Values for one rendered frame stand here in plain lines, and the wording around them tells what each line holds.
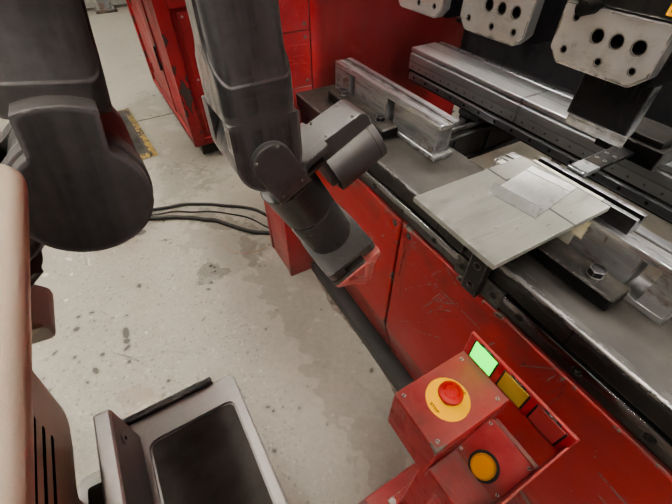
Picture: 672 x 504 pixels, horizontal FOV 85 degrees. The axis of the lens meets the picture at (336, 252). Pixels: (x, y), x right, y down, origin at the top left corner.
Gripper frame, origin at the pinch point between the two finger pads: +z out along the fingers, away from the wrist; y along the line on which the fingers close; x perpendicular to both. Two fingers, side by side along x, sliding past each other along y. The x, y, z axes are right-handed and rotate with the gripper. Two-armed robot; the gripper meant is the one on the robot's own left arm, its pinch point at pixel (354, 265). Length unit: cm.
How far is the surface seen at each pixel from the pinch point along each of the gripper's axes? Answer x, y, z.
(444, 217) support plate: -15.8, 1.1, 7.6
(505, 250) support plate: -18.0, -8.9, 8.7
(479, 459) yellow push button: 4.5, -25.1, 27.7
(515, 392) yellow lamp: -6.5, -21.7, 23.8
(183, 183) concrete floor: 48, 190, 87
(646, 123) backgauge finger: -62, 0, 27
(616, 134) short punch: -44.1, -5.2, 11.2
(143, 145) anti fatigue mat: 59, 249, 80
